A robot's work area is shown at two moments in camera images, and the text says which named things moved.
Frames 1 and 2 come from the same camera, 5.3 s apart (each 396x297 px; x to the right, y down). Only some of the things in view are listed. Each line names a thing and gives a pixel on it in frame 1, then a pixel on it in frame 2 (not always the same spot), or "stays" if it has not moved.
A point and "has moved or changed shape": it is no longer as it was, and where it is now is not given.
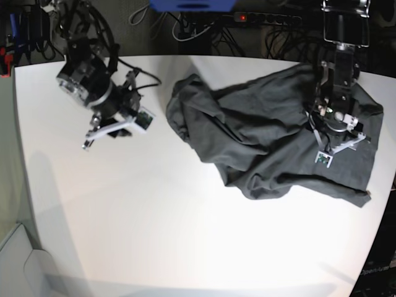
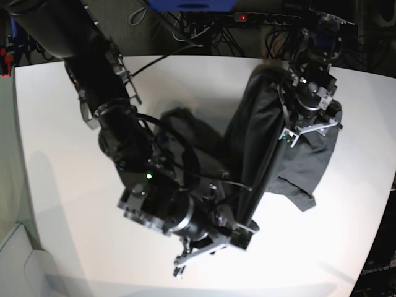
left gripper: x=120 y=102 to x=215 y=215
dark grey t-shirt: x=261 y=133 has moved or changed shape
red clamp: x=8 y=59 stays
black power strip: x=267 y=19 stays
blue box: x=193 y=5 stays
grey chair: x=25 y=271 stays
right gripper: x=333 y=133 to x=301 y=118
